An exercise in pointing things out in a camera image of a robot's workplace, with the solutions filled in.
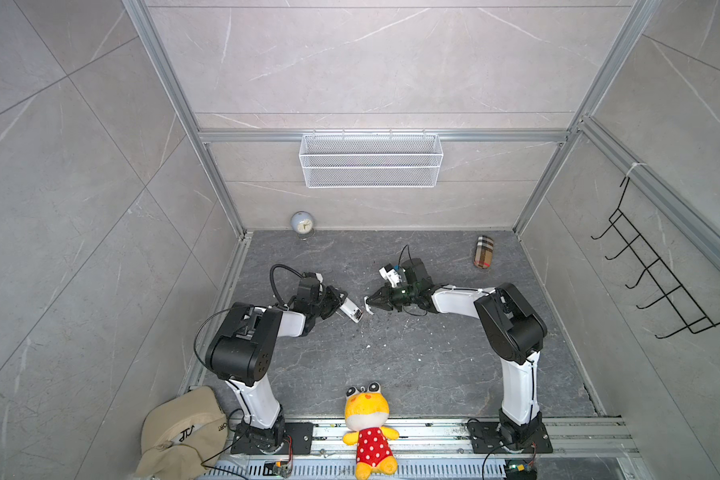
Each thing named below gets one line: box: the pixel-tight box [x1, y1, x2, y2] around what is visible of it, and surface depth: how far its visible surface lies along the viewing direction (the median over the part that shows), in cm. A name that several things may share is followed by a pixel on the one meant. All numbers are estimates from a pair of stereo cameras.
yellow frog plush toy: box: [342, 382, 400, 480], surface depth 72 cm
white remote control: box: [339, 297, 364, 324], surface depth 95 cm
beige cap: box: [134, 386, 229, 480], surface depth 74 cm
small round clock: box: [291, 210, 315, 240], surface depth 117 cm
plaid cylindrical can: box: [474, 234, 494, 269], surface depth 113 cm
